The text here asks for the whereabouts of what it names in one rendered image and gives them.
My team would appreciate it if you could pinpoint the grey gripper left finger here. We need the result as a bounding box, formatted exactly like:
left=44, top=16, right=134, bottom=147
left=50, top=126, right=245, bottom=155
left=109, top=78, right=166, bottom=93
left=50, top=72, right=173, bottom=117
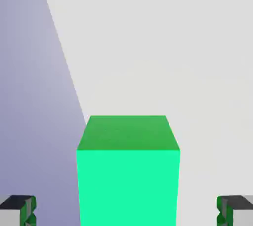
left=0, top=195, right=37, bottom=226

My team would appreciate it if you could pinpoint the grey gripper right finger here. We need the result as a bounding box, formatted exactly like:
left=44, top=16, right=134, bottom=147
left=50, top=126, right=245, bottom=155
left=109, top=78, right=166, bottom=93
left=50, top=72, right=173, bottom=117
left=216, top=195, right=253, bottom=226

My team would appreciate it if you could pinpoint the small green cube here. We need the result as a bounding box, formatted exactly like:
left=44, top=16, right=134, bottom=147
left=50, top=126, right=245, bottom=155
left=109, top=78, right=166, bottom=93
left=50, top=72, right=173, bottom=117
left=76, top=115, right=181, bottom=226

